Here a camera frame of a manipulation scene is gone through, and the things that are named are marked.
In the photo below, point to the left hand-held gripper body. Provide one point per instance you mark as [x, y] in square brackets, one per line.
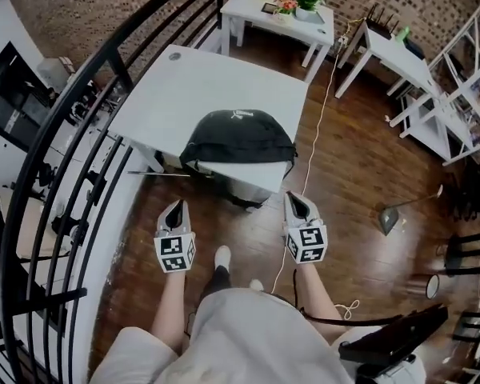
[174, 250]

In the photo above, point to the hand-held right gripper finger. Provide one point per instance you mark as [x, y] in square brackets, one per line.
[308, 210]
[289, 214]

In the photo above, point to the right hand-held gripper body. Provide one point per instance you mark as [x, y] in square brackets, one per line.
[308, 242]

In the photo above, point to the black Puma bag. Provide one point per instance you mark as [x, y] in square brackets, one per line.
[240, 138]

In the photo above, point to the person's right forearm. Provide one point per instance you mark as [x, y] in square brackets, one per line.
[318, 294]

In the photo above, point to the person's left forearm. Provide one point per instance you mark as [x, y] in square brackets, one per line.
[170, 306]

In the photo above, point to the person's white left shoe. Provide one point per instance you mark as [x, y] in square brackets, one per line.
[222, 256]

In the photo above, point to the person's white shoe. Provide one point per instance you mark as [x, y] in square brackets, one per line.
[222, 256]
[256, 285]

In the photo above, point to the person's black trousers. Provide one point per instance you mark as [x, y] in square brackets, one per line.
[220, 282]

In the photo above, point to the person's white right shoe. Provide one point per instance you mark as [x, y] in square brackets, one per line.
[256, 285]

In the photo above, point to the person's light grey shirt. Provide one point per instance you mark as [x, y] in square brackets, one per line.
[248, 342]

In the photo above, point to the round metal bin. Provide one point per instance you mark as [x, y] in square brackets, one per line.
[432, 286]

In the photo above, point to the white square table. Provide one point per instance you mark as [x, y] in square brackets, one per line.
[208, 82]

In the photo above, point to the black metal railing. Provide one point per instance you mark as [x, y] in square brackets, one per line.
[36, 166]

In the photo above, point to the black chair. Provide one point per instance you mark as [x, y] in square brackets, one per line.
[474, 326]
[466, 254]

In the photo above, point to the grey round table grommet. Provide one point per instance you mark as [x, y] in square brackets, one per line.
[174, 56]

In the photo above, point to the white power strip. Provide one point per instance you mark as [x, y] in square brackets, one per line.
[343, 41]

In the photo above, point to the white long table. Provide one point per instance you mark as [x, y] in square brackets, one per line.
[392, 52]

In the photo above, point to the white shelf rack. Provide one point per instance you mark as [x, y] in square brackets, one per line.
[456, 90]

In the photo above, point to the black display cabinet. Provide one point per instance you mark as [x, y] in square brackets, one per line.
[12, 102]

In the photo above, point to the black router with antennas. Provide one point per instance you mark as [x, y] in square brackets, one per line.
[382, 26]

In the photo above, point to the small green object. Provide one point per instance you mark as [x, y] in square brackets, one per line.
[402, 33]

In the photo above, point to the white side table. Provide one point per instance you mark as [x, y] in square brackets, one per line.
[248, 12]

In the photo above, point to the green plant in white pot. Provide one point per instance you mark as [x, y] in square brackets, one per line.
[309, 0]

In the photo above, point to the dark picture frame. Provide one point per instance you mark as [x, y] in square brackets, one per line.
[269, 8]

